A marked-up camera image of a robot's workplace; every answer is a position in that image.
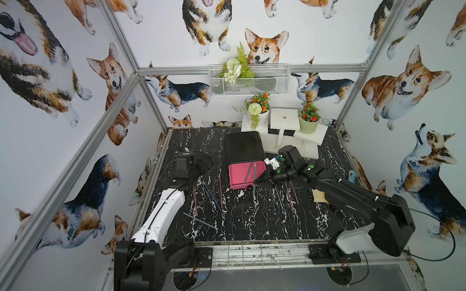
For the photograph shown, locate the black drawer cabinet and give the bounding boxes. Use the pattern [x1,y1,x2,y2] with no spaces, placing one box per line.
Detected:
[225,131,266,165]

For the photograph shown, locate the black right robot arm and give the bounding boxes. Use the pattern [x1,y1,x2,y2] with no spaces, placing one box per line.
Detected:
[254,145,415,262]

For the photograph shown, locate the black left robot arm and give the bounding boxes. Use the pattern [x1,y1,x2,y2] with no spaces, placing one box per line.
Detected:
[113,152,214,291]

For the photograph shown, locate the red pencil near drawer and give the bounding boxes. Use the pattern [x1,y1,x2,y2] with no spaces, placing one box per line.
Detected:
[218,176,223,210]

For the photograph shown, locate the dark blue pencil left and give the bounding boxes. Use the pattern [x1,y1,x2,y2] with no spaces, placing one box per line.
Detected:
[200,177,220,207]

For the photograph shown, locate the dark blue pencil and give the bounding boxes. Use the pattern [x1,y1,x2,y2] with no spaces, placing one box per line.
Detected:
[200,177,220,207]
[274,188,285,212]

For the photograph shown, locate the red pencil right group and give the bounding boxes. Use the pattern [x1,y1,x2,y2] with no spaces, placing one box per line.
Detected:
[286,186,293,210]

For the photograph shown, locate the white wooden stand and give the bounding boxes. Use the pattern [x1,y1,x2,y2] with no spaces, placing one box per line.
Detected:
[255,108,328,160]

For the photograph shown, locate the dark blue pencil right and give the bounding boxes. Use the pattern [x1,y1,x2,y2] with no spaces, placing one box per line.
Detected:
[274,188,285,212]

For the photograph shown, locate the yellow sticky note pad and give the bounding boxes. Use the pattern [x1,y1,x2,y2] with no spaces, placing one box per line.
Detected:
[311,189,328,204]

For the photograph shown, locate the green pot red flowers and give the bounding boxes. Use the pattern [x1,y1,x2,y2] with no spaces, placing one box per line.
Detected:
[299,102,321,134]

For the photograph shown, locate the white pot orange flowers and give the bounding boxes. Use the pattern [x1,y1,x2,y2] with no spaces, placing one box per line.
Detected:
[233,92,271,130]

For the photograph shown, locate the teal plastic scoop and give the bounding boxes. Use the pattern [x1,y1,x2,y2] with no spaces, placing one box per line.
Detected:
[348,170,358,184]

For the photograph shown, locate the green fern with white flowers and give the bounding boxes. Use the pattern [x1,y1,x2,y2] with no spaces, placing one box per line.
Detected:
[219,43,255,84]

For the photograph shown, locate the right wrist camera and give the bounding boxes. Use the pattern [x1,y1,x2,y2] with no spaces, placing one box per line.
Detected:
[264,156,281,170]

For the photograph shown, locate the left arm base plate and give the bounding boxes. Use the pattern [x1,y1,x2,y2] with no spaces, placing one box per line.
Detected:
[162,246,213,270]

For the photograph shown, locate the white wire basket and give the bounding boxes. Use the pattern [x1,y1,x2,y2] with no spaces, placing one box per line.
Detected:
[208,64,291,96]

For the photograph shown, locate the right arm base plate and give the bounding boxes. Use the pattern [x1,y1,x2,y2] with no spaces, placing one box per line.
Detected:
[308,244,362,264]

